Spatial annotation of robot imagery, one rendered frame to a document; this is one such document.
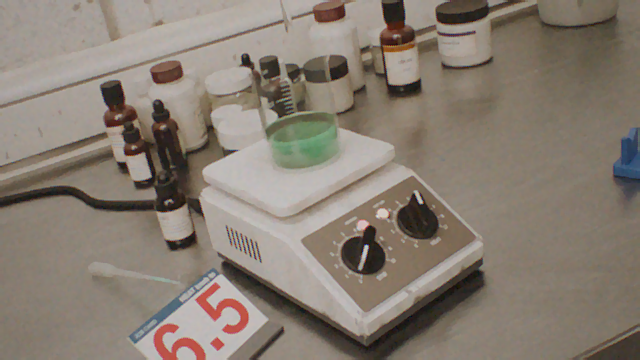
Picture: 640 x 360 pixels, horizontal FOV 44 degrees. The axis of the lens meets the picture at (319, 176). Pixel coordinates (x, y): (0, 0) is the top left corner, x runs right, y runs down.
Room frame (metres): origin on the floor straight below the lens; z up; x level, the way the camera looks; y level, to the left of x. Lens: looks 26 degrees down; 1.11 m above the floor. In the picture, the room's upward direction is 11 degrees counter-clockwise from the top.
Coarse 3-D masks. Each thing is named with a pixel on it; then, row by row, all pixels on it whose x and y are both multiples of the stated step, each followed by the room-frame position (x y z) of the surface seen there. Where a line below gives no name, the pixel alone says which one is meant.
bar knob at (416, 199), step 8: (416, 192) 0.53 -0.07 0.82; (416, 200) 0.52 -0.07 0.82; (424, 200) 0.52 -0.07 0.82; (400, 208) 0.53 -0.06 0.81; (408, 208) 0.53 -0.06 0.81; (416, 208) 0.51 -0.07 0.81; (424, 208) 0.51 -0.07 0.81; (400, 216) 0.52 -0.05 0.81; (408, 216) 0.52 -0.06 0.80; (416, 216) 0.51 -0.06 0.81; (424, 216) 0.51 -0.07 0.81; (432, 216) 0.52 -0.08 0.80; (400, 224) 0.51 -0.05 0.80; (408, 224) 0.51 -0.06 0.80; (416, 224) 0.51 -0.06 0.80; (424, 224) 0.50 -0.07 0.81; (432, 224) 0.50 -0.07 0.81; (408, 232) 0.51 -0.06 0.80; (416, 232) 0.51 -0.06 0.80; (424, 232) 0.50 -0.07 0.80; (432, 232) 0.51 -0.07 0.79
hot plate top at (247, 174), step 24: (264, 144) 0.63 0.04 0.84; (360, 144) 0.59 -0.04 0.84; (384, 144) 0.58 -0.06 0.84; (216, 168) 0.60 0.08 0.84; (240, 168) 0.59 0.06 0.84; (264, 168) 0.58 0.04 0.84; (336, 168) 0.56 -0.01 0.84; (360, 168) 0.55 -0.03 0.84; (240, 192) 0.55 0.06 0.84; (264, 192) 0.54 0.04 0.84; (288, 192) 0.53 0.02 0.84; (312, 192) 0.52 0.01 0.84; (288, 216) 0.51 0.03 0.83
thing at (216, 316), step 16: (208, 288) 0.51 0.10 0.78; (224, 288) 0.51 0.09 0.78; (192, 304) 0.49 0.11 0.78; (208, 304) 0.49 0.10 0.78; (224, 304) 0.50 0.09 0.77; (240, 304) 0.50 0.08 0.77; (176, 320) 0.48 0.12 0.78; (192, 320) 0.48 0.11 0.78; (208, 320) 0.48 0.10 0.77; (224, 320) 0.49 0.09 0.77; (240, 320) 0.49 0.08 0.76; (160, 336) 0.46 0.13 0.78; (176, 336) 0.47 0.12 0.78; (192, 336) 0.47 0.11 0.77; (208, 336) 0.47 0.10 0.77; (224, 336) 0.47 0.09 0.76; (160, 352) 0.45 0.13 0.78; (176, 352) 0.45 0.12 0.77; (192, 352) 0.46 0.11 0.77; (208, 352) 0.46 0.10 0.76
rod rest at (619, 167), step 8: (632, 128) 0.63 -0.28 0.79; (624, 136) 0.62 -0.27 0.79; (632, 136) 0.62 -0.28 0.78; (624, 144) 0.61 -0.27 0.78; (632, 144) 0.62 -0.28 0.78; (624, 152) 0.61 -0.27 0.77; (632, 152) 0.62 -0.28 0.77; (616, 160) 0.62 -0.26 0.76; (624, 160) 0.61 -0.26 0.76; (632, 160) 0.62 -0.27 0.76; (616, 168) 0.61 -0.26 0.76; (624, 168) 0.61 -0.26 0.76; (632, 168) 0.60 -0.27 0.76; (624, 176) 0.61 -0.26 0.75; (632, 176) 0.60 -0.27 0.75
